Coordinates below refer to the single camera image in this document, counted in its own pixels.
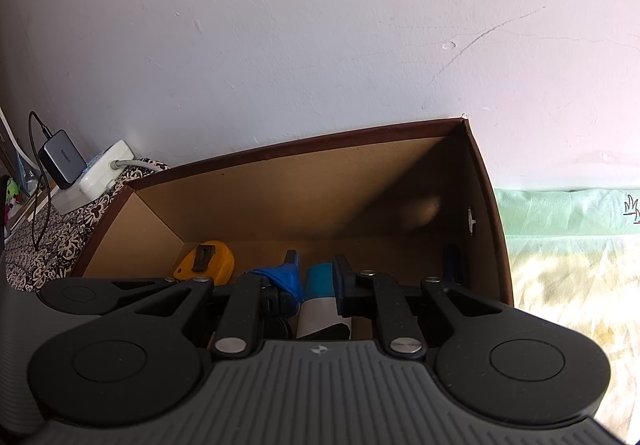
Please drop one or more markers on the yellow tape measure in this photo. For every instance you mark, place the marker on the yellow tape measure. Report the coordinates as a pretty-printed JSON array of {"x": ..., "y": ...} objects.
[{"x": 215, "y": 260}]

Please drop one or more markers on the colourful object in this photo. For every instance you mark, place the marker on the colourful object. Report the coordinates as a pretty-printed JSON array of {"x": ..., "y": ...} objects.
[{"x": 12, "y": 200}]

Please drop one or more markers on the green printed bed blanket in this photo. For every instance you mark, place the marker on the green printed bed blanket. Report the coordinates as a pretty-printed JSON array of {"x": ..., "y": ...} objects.
[{"x": 565, "y": 275}]

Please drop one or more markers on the black white floral cloth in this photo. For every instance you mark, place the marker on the black white floral cloth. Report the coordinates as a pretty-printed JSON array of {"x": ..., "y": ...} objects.
[{"x": 60, "y": 235}]

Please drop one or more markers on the wooden box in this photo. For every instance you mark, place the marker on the wooden box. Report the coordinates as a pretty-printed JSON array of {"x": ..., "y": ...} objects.
[{"x": 300, "y": 195}]

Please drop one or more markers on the dark grey charger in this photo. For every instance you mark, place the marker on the dark grey charger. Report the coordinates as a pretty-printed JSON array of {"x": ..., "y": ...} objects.
[{"x": 62, "y": 157}]

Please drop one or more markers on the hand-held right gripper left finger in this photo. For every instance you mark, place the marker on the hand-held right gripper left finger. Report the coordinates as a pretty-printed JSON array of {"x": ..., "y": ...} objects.
[{"x": 282, "y": 285}]

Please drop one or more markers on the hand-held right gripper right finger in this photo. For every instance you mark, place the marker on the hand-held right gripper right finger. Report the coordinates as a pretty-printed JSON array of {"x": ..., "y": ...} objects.
[{"x": 342, "y": 290}]

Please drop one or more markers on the white bottle with teal cap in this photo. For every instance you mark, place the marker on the white bottle with teal cap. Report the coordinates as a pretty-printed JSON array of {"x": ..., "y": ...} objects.
[{"x": 317, "y": 315}]

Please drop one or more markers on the white power strip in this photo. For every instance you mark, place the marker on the white power strip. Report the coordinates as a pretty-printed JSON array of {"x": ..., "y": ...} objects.
[{"x": 100, "y": 175}]

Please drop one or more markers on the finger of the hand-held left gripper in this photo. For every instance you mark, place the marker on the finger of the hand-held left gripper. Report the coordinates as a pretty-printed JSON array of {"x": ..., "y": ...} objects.
[{"x": 140, "y": 292}]

